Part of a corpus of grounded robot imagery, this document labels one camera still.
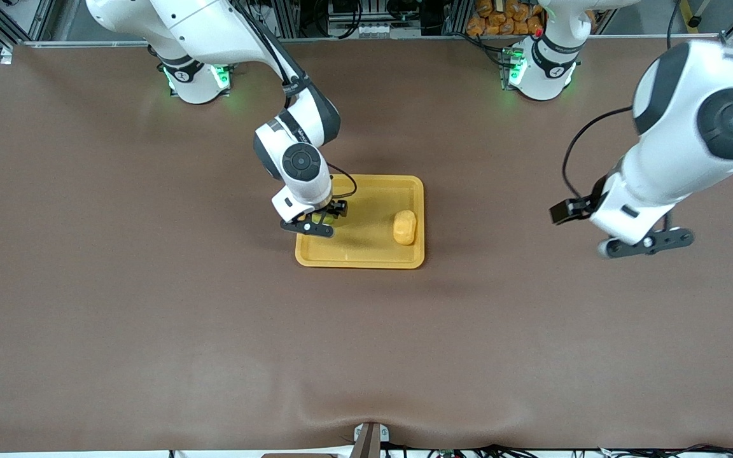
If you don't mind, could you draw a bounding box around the yellow potato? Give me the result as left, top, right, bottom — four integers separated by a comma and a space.
393, 210, 417, 246

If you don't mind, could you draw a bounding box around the yellow plastic tray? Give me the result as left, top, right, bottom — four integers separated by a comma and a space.
295, 174, 425, 269

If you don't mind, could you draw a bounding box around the orange packaged goods pile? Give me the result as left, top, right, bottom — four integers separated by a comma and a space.
466, 0, 545, 36

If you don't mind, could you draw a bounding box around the black floor cable bundle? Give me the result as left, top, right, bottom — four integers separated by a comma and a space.
386, 444, 733, 458

